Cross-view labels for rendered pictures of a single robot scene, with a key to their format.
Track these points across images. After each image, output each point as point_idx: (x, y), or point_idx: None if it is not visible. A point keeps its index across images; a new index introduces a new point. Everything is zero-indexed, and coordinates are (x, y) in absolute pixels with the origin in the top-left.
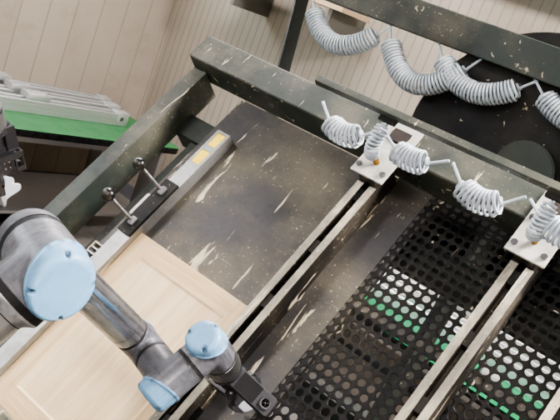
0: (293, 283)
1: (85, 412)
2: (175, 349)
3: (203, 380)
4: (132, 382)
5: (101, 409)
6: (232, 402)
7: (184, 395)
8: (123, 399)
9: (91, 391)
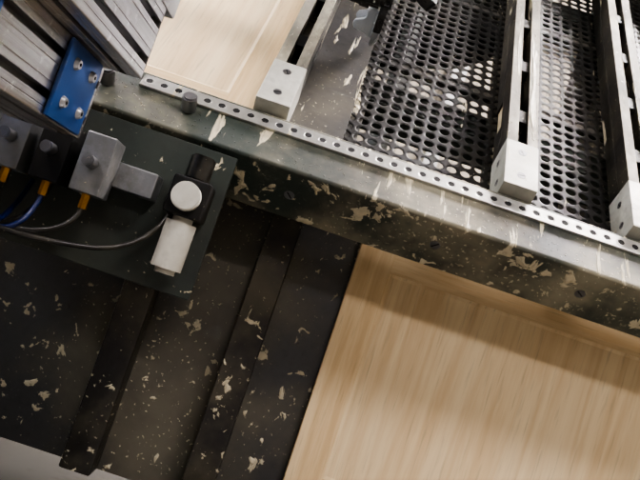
0: None
1: (179, 53)
2: (253, 5)
3: (324, 9)
4: (221, 30)
5: (199, 50)
6: (387, 4)
7: (306, 25)
8: (222, 42)
9: (173, 37)
